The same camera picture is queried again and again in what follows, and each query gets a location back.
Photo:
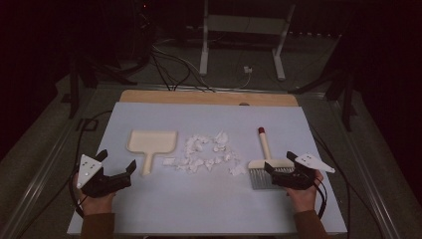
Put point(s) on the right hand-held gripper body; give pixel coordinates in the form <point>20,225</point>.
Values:
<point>293,179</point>

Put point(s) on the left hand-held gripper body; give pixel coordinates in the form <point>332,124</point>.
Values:
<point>89,171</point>

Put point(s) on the cream brush with red cap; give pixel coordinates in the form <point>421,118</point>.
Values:
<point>265,147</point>

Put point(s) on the cream plastic dustpan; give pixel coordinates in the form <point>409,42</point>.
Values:
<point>152,142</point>

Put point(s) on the pile of white paper scraps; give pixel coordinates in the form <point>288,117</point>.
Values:
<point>199,152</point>

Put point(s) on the person's right hand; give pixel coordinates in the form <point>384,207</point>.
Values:
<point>305,199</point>

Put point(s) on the person's left hand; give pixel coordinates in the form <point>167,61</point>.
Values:
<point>98,204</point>

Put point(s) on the black metal stand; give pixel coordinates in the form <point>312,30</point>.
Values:
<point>347,99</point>
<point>73,89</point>

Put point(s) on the pale blue table mat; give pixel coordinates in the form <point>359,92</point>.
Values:
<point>205,202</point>

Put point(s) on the wooden table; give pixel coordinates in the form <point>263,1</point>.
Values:
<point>205,98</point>

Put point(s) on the white plug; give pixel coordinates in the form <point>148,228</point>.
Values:
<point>248,69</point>

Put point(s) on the white metal stand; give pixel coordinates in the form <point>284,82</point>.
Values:
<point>245,24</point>

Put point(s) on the black rectangular bracket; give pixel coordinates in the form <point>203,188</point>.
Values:
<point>79,124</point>

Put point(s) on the grey metal rail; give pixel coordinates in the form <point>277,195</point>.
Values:
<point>365,176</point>
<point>43,176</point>

